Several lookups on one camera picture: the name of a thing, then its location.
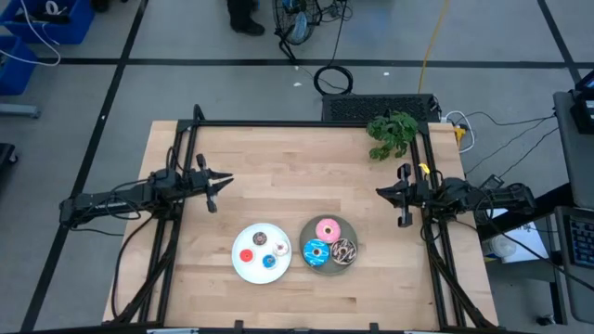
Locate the black desk device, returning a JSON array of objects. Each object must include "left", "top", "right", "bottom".
[{"left": 570, "top": 69, "right": 594, "bottom": 135}]

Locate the clear plastic cup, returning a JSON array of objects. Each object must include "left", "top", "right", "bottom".
[{"left": 482, "top": 234, "right": 517, "bottom": 259}]

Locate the green potted plant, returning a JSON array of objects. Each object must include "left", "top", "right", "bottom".
[{"left": 366, "top": 110, "right": 420, "bottom": 162}]

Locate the grey round plate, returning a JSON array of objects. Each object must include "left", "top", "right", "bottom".
[{"left": 299, "top": 213, "right": 359, "bottom": 277}]

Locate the large pink iced donut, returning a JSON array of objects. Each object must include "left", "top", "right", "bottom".
[{"left": 315, "top": 217, "right": 342, "bottom": 245}]

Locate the white paper sheet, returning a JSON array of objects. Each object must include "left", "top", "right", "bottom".
[{"left": 482, "top": 208, "right": 549, "bottom": 264}]

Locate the black floor fan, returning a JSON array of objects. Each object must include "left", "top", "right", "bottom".
[{"left": 272, "top": 0, "right": 324, "bottom": 64}]

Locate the black hanging cable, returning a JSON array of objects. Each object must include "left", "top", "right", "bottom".
[{"left": 328, "top": 0, "right": 350, "bottom": 67}]

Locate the large chocolate iced donut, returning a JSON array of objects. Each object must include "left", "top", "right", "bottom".
[{"left": 330, "top": 238, "right": 358, "bottom": 266}]

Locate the black computer tower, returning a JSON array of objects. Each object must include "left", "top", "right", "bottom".
[{"left": 321, "top": 93, "right": 440, "bottom": 124}]

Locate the white power cable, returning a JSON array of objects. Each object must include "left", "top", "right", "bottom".
[{"left": 444, "top": 109, "right": 477, "bottom": 154}]

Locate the person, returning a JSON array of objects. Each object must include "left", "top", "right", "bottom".
[{"left": 226, "top": 0, "right": 266, "bottom": 37}]

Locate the white round plate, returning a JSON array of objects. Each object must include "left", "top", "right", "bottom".
[{"left": 231, "top": 223, "right": 293, "bottom": 285}]

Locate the coiled black cable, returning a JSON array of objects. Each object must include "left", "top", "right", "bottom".
[{"left": 313, "top": 64, "right": 355, "bottom": 96}]

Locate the black desk beam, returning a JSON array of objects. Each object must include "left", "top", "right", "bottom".
[{"left": 477, "top": 183, "right": 573, "bottom": 240}]

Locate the large blue iced donut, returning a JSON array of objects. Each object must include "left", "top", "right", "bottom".
[{"left": 303, "top": 238, "right": 331, "bottom": 268}]

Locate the black aluminium table frame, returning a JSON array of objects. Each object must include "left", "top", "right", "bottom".
[{"left": 102, "top": 104, "right": 500, "bottom": 334}]

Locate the black keyboard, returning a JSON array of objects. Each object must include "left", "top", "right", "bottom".
[{"left": 568, "top": 215, "right": 594, "bottom": 270}]

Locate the yellow hanging cable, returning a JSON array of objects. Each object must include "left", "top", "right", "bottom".
[{"left": 417, "top": 0, "right": 451, "bottom": 95}]

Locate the blue plastic bin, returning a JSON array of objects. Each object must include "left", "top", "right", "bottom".
[
  {"left": 0, "top": 0, "right": 97, "bottom": 46},
  {"left": 0, "top": 34, "right": 39, "bottom": 96}
]

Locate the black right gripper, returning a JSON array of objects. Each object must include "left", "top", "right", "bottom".
[{"left": 376, "top": 162, "right": 433, "bottom": 229}]

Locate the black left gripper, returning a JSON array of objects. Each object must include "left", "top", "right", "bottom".
[{"left": 184, "top": 153, "right": 235, "bottom": 215}]

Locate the grey desk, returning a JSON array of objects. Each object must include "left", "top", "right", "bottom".
[{"left": 553, "top": 90, "right": 594, "bottom": 210}]

